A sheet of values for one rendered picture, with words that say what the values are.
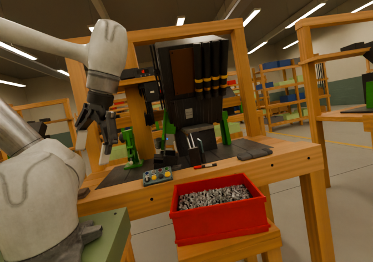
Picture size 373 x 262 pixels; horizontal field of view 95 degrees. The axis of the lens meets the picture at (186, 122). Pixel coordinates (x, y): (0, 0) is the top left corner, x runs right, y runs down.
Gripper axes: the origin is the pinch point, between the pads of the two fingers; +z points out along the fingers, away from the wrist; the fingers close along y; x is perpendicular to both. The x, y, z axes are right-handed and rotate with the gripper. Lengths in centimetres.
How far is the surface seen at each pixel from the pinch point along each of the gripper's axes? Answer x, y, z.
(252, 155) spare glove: -68, -40, -3
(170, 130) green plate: -56, 10, -3
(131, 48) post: -64, 68, -55
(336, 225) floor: -162, -111, 53
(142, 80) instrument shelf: -62, 47, -32
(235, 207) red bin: -23, -44, 6
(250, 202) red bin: -24, -48, 3
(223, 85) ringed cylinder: -60, -16, -37
